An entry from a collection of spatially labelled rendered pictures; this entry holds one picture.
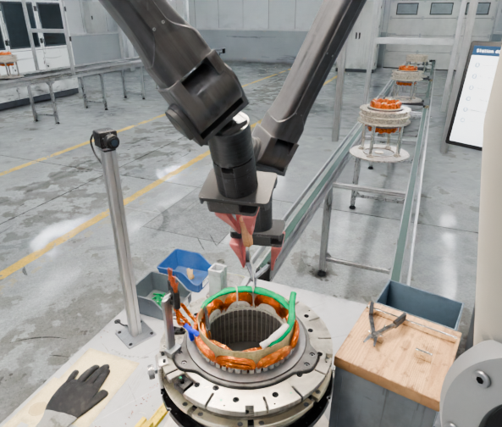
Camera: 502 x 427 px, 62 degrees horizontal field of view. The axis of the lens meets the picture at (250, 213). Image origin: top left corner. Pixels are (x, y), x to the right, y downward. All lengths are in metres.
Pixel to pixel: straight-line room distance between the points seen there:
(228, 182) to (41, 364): 2.10
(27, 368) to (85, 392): 1.38
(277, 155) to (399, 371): 0.45
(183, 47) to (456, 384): 0.38
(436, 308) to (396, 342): 0.21
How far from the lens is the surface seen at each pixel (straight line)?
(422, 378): 0.85
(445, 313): 1.08
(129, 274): 1.21
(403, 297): 1.09
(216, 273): 0.84
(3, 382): 2.54
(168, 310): 0.74
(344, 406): 0.92
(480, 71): 1.59
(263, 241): 0.80
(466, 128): 1.60
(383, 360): 0.85
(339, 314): 1.40
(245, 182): 0.56
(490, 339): 0.27
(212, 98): 0.47
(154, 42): 0.46
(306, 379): 0.75
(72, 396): 1.19
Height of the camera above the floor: 1.64
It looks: 26 degrees down
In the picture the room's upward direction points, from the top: straight up
